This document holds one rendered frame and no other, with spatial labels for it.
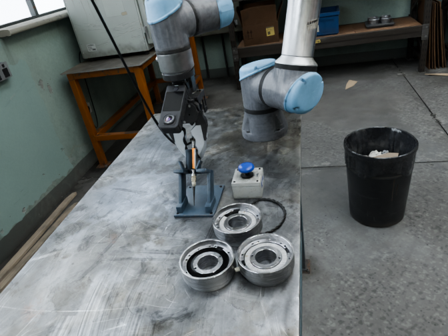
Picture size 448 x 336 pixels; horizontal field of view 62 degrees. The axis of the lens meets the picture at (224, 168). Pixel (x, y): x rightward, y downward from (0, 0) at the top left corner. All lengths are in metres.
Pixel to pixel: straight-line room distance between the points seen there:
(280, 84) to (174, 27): 0.36
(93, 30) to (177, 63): 2.25
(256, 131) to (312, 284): 0.86
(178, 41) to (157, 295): 0.50
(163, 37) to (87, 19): 2.25
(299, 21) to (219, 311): 0.72
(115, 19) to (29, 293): 2.32
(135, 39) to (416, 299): 2.34
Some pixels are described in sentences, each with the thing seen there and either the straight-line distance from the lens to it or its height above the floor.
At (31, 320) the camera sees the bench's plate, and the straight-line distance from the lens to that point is 0.82.
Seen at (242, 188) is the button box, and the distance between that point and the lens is 0.90.
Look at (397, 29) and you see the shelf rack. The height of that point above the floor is 0.45.
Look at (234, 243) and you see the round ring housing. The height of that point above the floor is 0.82.
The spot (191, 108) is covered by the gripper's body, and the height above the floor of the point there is 1.04.
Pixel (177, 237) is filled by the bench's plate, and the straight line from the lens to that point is 0.85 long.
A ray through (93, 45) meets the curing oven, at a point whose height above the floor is 0.90.
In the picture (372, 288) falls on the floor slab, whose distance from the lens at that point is 1.79.
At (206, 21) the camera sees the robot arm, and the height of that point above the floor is 1.21.
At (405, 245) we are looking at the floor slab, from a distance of 2.01.
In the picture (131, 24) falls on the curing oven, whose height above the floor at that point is 1.00.
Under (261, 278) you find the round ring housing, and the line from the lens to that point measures 0.68.
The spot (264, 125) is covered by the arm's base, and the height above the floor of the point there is 0.85.
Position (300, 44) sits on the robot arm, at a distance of 1.04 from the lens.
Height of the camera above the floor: 1.32
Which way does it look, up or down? 29 degrees down
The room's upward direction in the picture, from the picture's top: 11 degrees counter-clockwise
